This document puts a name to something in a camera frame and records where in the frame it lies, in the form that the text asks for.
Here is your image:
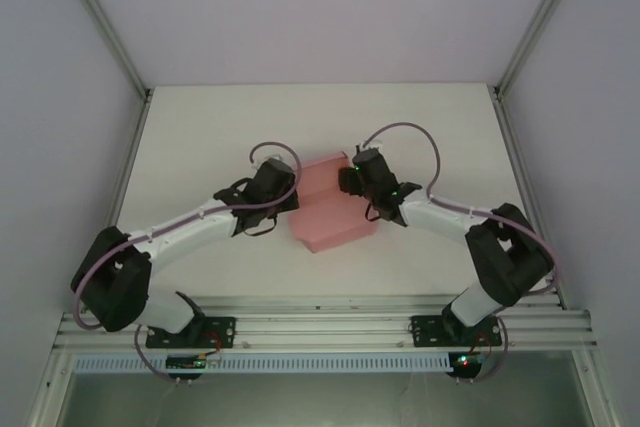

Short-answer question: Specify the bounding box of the pink paper box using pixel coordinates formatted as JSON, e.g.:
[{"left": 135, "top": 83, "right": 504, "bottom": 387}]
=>
[{"left": 287, "top": 149, "right": 379, "bottom": 256}]

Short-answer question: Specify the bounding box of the grey metal lower panel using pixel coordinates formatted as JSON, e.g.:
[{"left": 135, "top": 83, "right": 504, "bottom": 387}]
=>
[{"left": 63, "top": 371, "right": 587, "bottom": 427}]

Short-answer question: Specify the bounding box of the thin black left wrist cable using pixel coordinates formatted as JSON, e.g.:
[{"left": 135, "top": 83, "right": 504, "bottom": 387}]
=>
[{"left": 243, "top": 216, "right": 280, "bottom": 239}]

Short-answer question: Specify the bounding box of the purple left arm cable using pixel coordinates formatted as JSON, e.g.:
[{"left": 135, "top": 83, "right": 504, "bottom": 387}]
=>
[{"left": 73, "top": 139, "right": 302, "bottom": 386}]

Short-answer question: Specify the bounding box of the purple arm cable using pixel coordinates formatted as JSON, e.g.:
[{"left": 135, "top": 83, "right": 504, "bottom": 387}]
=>
[
  {"left": 361, "top": 121, "right": 559, "bottom": 386},
  {"left": 73, "top": 139, "right": 302, "bottom": 386}
]

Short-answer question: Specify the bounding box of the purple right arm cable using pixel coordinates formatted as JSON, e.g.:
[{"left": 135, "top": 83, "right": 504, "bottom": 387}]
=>
[{"left": 361, "top": 121, "right": 559, "bottom": 386}]

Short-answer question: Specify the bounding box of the aluminium mounting rail bed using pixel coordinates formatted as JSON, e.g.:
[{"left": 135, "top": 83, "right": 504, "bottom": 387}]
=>
[{"left": 52, "top": 293, "right": 599, "bottom": 351}]

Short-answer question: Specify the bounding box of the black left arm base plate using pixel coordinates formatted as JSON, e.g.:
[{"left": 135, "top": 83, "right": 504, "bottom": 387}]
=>
[{"left": 145, "top": 315, "right": 237, "bottom": 349}]

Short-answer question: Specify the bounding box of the aluminium table side rail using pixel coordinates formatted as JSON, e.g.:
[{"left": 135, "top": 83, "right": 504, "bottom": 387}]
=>
[
  {"left": 77, "top": 90, "right": 154, "bottom": 313},
  {"left": 491, "top": 89, "right": 564, "bottom": 308}
]

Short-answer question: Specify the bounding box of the pale blue slotted cable duct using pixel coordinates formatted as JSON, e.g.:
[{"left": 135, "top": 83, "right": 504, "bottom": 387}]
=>
[{"left": 73, "top": 352, "right": 451, "bottom": 374}]

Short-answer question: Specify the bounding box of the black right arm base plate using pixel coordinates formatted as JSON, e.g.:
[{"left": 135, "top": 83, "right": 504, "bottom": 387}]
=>
[{"left": 410, "top": 314, "right": 503, "bottom": 349}]

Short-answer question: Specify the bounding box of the aluminium frame post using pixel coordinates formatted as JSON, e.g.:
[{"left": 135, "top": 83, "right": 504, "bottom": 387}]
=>
[
  {"left": 493, "top": 0, "right": 586, "bottom": 98},
  {"left": 48, "top": 0, "right": 153, "bottom": 101}
]

